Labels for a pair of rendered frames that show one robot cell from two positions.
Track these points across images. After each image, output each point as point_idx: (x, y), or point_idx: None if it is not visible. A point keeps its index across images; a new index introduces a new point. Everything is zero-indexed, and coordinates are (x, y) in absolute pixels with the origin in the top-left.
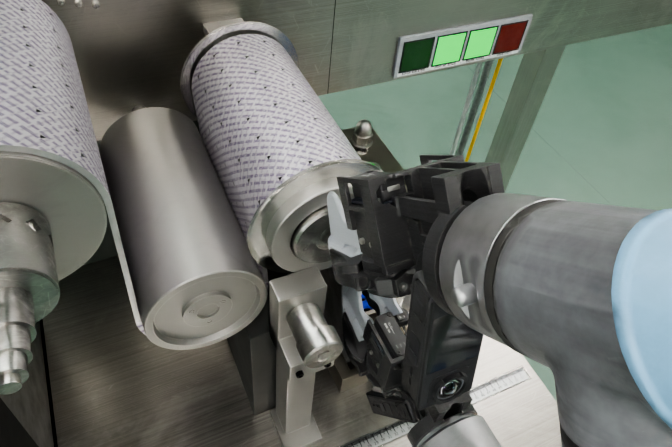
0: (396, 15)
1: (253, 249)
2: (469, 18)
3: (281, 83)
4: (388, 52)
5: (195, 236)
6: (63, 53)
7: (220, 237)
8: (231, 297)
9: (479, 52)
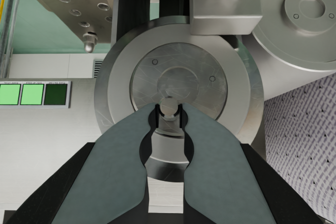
0: (71, 123)
1: (258, 79)
2: (20, 112)
3: None
4: (75, 98)
5: (286, 85)
6: (296, 191)
7: (265, 78)
8: (281, 14)
9: (8, 87)
